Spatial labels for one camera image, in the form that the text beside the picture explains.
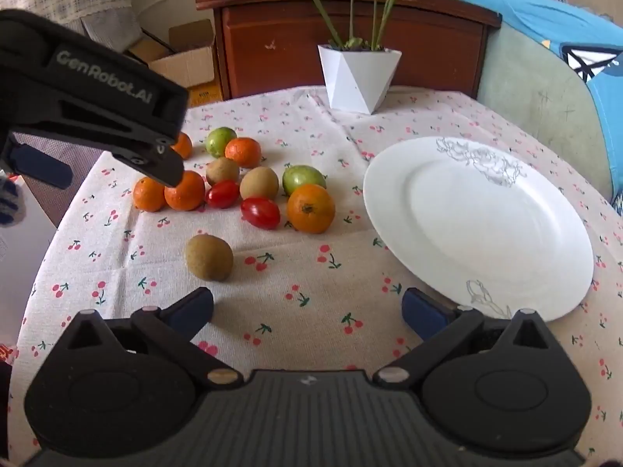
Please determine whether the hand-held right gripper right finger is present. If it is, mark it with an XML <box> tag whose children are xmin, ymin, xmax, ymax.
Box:
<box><xmin>372</xmin><ymin>287</ymin><xmax>560</xmax><ymax>390</ymax></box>

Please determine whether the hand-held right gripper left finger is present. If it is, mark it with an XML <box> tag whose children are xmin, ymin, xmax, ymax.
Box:
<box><xmin>58</xmin><ymin>287</ymin><xmax>244</xmax><ymax>390</ymax></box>

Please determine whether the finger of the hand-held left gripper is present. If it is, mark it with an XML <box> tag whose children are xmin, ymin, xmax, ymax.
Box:
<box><xmin>0</xmin><ymin>137</ymin><xmax>74</xmax><ymax>190</ymax></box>
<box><xmin>10</xmin><ymin>128</ymin><xmax>187</xmax><ymax>188</ymax></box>

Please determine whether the small orange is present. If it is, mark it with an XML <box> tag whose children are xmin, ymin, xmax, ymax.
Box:
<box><xmin>224</xmin><ymin>137</ymin><xmax>262</xmax><ymax>167</ymax></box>
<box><xmin>133</xmin><ymin>176</ymin><xmax>166</xmax><ymax>213</ymax></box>
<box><xmin>164</xmin><ymin>170</ymin><xmax>206</xmax><ymax>211</ymax></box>
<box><xmin>171</xmin><ymin>132</ymin><xmax>194</xmax><ymax>160</ymax></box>

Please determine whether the brown kiwi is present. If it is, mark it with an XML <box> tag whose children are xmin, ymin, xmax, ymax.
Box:
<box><xmin>185</xmin><ymin>234</ymin><xmax>234</xmax><ymax>282</ymax></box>
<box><xmin>206</xmin><ymin>157</ymin><xmax>241</xmax><ymax>186</ymax></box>
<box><xmin>239</xmin><ymin>166</ymin><xmax>280</xmax><ymax>201</ymax></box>

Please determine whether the round green fruit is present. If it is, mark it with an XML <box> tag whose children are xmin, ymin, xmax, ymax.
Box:
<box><xmin>205</xmin><ymin>127</ymin><xmax>238</xmax><ymax>158</ymax></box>

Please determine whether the red cherry tomato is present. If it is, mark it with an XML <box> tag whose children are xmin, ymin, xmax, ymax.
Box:
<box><xmin>205</xmin><ymin>180</ymin><xmax>240</xmax><ymax>209</ymax></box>
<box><xmin>241</xmin><ymin>197</ymin><xmax>282</xmax><ymax>230</ymax></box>

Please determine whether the white plate with line drawing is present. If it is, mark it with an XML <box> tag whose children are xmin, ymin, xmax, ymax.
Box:
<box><xmin>363</xmin><ymin>136</ymin><xmax>595</xmax><ymax>323</ymax></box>

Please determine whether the oval green fruit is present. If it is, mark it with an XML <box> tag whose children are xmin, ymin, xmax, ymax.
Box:
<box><xmin>283</xmin><ymin>165</ymin><xmax>326</xmax><ymax>197</ymax></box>

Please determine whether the large orange with navel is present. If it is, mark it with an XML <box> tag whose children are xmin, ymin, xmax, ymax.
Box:
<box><xmin>287</xmin><ymin>184</ymin><xmax>336</xmax><ymax>234</ymax></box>

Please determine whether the person's left hand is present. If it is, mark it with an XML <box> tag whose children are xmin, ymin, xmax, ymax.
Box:
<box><xmin>0</xmin><ymin>175</ymin><xmax>24</xmax><ymax>227</ymax></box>

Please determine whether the lilac striped cloth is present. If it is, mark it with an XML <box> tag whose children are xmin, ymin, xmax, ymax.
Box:
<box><xmin>63</xmin><ymin>7</ymin><xmax>142</xmax><ymax>54</ymax></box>

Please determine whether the brown cardboard box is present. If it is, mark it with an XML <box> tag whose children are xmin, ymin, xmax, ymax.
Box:
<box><xmin>124</xmin><ymin>34</ymin><xmax>171</xmax><ymax>66</ymax></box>

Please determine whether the yellow labelled box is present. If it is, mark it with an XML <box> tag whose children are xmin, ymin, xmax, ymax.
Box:
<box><xmin>187</xmin><ymin>83</ymin><xmax>224</xmax><ymax>106</ymax></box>

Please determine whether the open beige cardboard box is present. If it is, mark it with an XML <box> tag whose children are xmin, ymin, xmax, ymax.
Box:
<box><xmin>148</xmin><ymin>19</ymin><xmax>217</xmax><ymax>89</ymax></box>

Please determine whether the cherry print tablecloth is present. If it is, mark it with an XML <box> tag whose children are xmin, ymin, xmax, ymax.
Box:
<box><xmin>10</xmin><ymin>85</ymin><xmax>623</xmax><ymax>467</ymax></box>

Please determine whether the brown wooden cabinet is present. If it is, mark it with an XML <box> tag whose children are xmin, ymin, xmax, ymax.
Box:
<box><xmin>195</xmin><ymin>0</ymin><xmax>503</xmax><ymax>100</ymax></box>

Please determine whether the white faceted plant pot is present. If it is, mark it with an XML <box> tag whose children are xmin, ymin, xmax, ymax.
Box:
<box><xmin>318</xmin><ymin>44</ymin><xmax>403</xmax><ymax>115</ymax></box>

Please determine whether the pale green armchair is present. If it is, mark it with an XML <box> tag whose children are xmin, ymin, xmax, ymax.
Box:
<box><xmin>474</xmin><ymin>24</ymin><xmax>623</xmax><ymax>205</ymax></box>

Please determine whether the blue printed cloth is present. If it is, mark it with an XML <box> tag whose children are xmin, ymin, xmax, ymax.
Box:
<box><xmin>404</xmin><ymin>0</ymin><xmax>623</xmax><ymax>195</ymax></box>

